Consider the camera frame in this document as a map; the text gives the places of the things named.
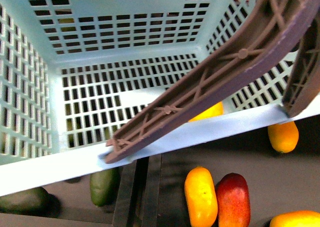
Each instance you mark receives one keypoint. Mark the yellow mango right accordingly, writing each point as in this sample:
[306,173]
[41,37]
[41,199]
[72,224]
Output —
[283,137]

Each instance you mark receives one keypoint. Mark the yellow mango corner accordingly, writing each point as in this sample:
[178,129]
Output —
[299,218]

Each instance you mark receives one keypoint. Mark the yellow mango front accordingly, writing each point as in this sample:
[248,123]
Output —
[200,195]

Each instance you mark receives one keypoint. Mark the brown basket handle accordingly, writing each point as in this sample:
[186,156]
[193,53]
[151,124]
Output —
[272,29]

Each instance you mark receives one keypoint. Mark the red mango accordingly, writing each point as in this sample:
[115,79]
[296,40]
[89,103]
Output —
[234,209]

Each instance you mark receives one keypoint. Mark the green avocado left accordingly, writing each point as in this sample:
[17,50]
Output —
[32,202]

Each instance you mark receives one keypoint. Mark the yellow mango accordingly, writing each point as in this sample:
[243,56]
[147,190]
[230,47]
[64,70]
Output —
[283,137]
[200,195]

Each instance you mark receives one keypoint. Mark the light blue plastic basket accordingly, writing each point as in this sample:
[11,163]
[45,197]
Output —
[74,71]

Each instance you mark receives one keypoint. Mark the yellow lemon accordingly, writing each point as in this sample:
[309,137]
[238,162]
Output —
[213,111]

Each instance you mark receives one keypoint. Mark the green avocado under basket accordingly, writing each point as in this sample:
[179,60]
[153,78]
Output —
[104,186]

